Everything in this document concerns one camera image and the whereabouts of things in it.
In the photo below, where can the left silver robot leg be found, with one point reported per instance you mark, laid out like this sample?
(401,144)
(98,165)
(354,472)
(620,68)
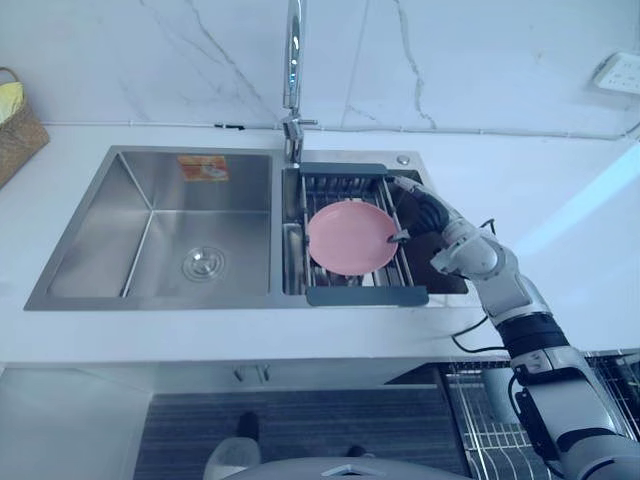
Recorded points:
(232,457)

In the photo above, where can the orange sink sticker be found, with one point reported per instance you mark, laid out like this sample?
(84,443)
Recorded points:
(202,168)

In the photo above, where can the grey robot body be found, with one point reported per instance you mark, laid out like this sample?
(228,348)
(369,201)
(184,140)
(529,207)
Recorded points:
(350,470)

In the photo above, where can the woven wicker basket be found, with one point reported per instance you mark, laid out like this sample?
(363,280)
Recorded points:
(20,145)

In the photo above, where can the white wall power outlet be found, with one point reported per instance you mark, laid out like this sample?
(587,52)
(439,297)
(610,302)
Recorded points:
(617,72)

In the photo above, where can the pink round plate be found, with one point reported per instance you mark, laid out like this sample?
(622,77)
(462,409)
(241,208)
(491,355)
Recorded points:
(345,240)

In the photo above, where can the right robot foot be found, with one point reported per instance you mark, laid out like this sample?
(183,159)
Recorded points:
(360,451)

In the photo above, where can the dark striped floor mat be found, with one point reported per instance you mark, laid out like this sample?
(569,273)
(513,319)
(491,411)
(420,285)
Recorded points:
(300,425)

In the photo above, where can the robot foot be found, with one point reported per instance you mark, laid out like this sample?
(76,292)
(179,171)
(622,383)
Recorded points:
(360,451)
(248,427)

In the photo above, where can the yellow cloth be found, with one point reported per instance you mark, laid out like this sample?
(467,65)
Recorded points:
(9,102)

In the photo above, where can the round chrome sink button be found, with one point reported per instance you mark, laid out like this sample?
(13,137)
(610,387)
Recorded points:
(403,159)

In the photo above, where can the chrome kitchen faucet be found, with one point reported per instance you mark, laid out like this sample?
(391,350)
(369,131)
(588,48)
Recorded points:
(293,65)

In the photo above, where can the round metal sink drain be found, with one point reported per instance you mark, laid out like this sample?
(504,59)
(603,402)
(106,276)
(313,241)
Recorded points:
(204,260)

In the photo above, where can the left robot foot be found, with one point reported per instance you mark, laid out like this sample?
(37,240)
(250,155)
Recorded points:
(248,427)

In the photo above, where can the stainless steel double sink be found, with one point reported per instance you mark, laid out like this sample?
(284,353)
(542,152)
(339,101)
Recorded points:
(150,235)

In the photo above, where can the grey metal sink drain rack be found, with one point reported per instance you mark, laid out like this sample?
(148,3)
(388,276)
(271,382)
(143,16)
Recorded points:
(367,295)

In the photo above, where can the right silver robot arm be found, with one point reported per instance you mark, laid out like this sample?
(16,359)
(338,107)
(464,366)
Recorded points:
(505,295)

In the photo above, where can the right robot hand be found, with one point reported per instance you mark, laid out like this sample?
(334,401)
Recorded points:
(431,212)

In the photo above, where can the grey cup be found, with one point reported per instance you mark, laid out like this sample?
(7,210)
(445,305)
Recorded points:
(497,395)

